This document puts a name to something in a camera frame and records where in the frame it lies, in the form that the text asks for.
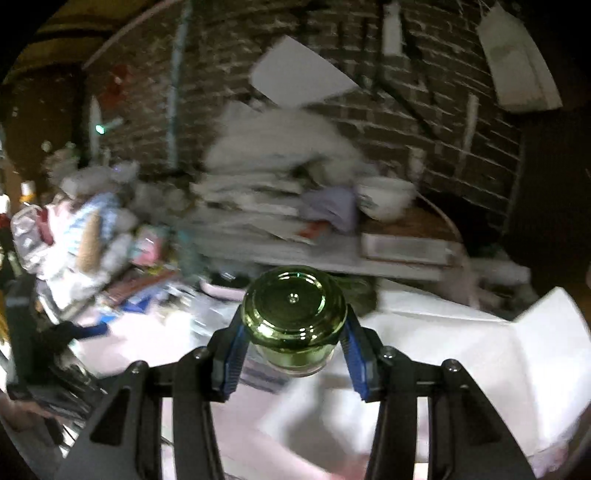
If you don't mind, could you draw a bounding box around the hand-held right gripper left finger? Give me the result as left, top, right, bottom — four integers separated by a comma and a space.
53, 305, 247, 480

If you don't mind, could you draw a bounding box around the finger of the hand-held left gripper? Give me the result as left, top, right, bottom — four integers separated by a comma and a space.
46, 320, 109, 344

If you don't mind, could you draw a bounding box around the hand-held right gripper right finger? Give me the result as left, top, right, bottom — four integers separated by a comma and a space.
339, 307, 539, 480

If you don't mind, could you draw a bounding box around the green glass jar gold lid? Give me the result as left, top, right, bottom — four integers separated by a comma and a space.
242, 269, 348, 378

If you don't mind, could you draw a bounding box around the pink cartoon paper bag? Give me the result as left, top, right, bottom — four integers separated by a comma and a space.
259, 281, 591, 476

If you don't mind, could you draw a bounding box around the person's left hand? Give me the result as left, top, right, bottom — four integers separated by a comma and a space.
0, 394, 58, 432

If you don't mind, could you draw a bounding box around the pink tissue packet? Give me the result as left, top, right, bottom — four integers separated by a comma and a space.
131, 226, 169, 268

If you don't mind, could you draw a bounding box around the purple cloth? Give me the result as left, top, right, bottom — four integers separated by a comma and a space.
300, 187, 361, 234

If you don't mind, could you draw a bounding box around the stack of books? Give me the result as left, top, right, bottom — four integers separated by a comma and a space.
189, 173, 333, 245

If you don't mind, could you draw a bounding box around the panda-print white bowl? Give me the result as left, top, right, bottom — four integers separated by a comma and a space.
355, 176, 416, 221

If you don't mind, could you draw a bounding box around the grey fur piece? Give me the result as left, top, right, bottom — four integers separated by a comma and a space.
203, 102, 365, 178

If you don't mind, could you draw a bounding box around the white paper sheet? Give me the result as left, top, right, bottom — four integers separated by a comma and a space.
249, 34, 361, 109

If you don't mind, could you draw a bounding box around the red wall sign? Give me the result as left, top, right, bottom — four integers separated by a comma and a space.
102, 65, 134, 109

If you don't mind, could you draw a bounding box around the white wall box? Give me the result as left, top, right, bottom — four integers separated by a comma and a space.
475, 4, 564, 114

